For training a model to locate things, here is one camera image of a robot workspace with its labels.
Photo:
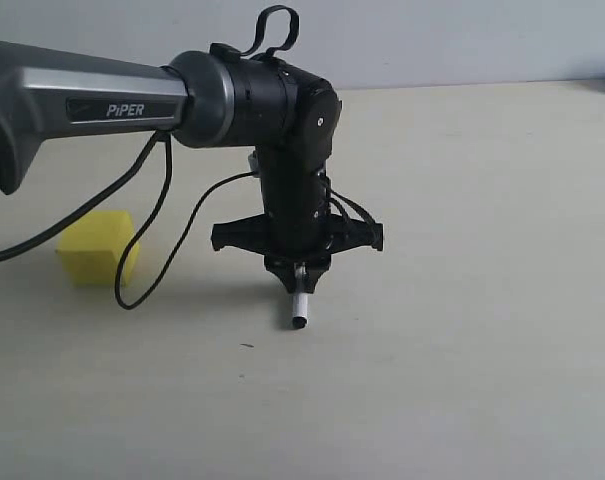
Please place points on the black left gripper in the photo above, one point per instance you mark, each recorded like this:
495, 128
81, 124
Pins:
297, 224

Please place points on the black white whiteboard marker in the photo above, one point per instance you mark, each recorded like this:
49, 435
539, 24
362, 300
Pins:
300, 299

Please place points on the yellow foam cube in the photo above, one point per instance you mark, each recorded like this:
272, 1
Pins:
90, 249

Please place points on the grey black Piper left arm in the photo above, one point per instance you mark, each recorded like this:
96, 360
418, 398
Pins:
217, 98

